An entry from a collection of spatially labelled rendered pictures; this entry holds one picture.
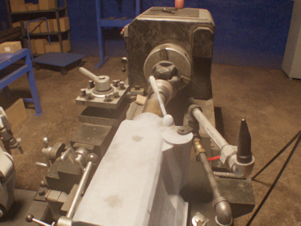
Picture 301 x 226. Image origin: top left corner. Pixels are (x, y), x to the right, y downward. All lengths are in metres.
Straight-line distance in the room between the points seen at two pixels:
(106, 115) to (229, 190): 0.54
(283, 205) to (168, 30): 1.62
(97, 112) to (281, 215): 1.64
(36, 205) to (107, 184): 1.37
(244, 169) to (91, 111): 0.71
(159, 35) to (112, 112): 0.65
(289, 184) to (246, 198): 1.50
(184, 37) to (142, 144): 0.92
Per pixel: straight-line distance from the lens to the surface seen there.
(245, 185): 0.99
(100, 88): 0.95
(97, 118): 0.96
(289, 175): 2.52
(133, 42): 1.51
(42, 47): 5.43
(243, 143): 0.41
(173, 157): 0.68
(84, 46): 5.40
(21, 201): 2.00
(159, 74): 1.11
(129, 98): 1.03
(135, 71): 1.56
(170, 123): 0.71
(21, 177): 2.45
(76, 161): 0.85
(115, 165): 0.59
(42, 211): 1.84
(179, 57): 1.28
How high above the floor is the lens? 1.56
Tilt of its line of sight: 30 degrees down
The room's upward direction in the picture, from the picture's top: straight up
